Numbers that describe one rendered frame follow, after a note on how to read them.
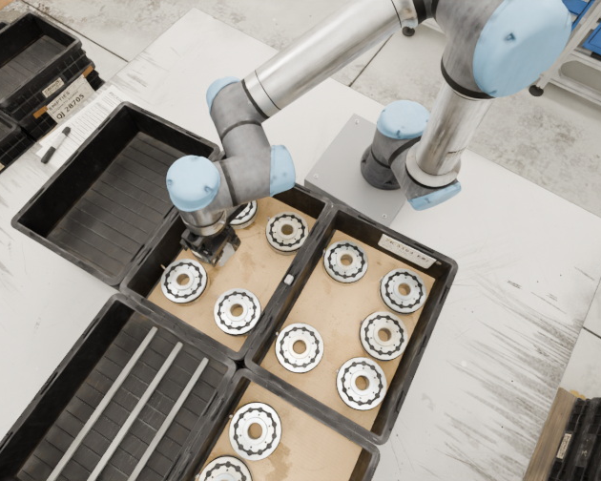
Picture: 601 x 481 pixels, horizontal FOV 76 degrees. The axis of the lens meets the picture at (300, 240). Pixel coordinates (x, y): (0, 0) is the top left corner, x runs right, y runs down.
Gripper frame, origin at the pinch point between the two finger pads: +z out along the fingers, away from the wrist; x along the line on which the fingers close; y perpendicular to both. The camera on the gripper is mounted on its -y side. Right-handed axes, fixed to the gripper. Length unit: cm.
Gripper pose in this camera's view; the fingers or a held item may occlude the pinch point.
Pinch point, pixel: (222, 244)
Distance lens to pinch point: 89.9
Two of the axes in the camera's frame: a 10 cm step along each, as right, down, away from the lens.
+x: 8.7, 4.8, -0.9
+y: -4.8, 8.1, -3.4
